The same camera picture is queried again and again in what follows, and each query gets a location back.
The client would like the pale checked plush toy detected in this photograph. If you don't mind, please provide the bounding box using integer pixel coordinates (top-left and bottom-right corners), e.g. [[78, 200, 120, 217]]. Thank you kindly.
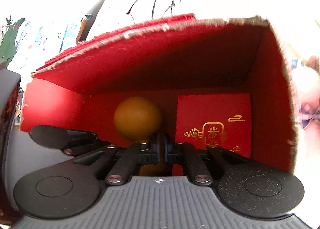
[[290, 54, 320, 131]]

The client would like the red cardboard box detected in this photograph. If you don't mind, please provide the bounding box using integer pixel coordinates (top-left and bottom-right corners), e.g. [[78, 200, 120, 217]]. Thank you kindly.
[[20, 13, 299, 177]]

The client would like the small red gold-print box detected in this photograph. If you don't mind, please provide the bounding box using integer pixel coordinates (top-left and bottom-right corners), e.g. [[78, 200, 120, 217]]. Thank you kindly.
[[175, 92, 252, 158]]

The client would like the orange ball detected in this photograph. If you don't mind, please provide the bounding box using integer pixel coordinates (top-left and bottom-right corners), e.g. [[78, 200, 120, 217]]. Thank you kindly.
[[113, 96, 163, 143]]

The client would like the dark green cloth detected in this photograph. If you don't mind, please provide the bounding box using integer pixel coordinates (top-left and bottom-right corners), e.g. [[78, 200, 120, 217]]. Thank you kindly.
[[0, 17, 26, 66]]

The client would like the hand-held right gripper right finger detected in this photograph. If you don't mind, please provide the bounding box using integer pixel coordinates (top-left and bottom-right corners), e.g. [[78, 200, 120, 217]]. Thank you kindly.
[[162, 132, 249, 186]]

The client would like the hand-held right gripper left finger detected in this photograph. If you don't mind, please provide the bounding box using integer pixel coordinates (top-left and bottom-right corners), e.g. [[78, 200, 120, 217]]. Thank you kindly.
[[74, 132, 162, 186]]

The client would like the pale printed cloth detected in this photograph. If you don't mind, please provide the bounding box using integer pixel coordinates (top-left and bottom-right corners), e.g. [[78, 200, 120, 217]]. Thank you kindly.
[[14, 14, 87, 69]]

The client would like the brown book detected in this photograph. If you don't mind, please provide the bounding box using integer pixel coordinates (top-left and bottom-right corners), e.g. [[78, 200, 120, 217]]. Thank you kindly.
[[76, 14, 93, 44]]

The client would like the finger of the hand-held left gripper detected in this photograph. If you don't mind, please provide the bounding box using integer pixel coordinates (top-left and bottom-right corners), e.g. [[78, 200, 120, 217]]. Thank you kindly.
[[29, 125, 118, 157]]

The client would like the thin black wire frame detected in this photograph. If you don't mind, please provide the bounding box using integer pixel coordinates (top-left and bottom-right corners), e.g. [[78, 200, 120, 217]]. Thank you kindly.
[[126, 0, 183, 21]]

